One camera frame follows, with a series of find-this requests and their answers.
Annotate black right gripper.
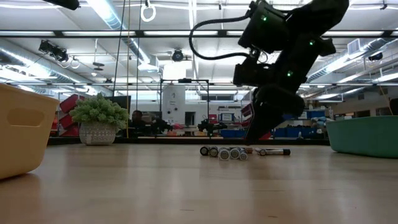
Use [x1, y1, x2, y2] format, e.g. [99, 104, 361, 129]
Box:
[245, 37, 336, 146]

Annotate white hanging ring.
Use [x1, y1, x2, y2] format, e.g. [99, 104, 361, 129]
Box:
[140, 1, 157, 23]

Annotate black background monitor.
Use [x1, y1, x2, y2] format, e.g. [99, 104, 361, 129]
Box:
[107, 95, 132, 110]

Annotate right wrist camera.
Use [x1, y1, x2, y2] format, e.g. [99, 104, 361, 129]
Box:
[233, 60, 280, 88]

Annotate teal plastic bin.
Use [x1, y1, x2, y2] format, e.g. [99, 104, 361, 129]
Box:
[325, 115, 398, 159]

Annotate black ceiling camera on duct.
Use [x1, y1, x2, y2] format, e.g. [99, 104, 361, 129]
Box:
[38, 39, 70, 63]

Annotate red bin rack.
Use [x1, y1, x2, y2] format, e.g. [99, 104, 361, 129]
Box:
[51, 94, 80, 138]
[241, 103, 272, 140]

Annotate black overhead light bar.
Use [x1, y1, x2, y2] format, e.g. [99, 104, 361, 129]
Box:
[0, 29, 398, 39]

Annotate blue bin shelf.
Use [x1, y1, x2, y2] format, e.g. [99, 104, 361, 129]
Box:
[304, 109, 326, 121]

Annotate white cylindrical tank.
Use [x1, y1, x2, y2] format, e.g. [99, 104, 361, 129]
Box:
[161, 85, 187, 125]

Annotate black rig frame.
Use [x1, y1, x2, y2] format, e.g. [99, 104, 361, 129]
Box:
[159, 78, 210, 138]

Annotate black hanging cable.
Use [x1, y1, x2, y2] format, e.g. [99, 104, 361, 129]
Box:
[112, 0, 126, 97]

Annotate yellow plastic bin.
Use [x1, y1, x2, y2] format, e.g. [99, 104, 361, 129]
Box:
[0, 83, 60, 180]

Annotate person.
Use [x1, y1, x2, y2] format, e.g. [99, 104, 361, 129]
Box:
[129, 110, 147, 138]

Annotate blue storage bins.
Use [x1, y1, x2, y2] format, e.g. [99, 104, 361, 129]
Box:
[220, 129, 248, 139]
[273, 126, 315, 139]

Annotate green potted artificial plant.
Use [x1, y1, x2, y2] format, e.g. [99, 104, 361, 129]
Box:
[68, 92, 130, 147]

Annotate black aluminium table frame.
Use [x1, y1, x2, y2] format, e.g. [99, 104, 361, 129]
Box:
[46, 136, 330, 146]

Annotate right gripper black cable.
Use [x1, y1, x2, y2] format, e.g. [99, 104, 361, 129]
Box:
[188, 17, 252, 61]

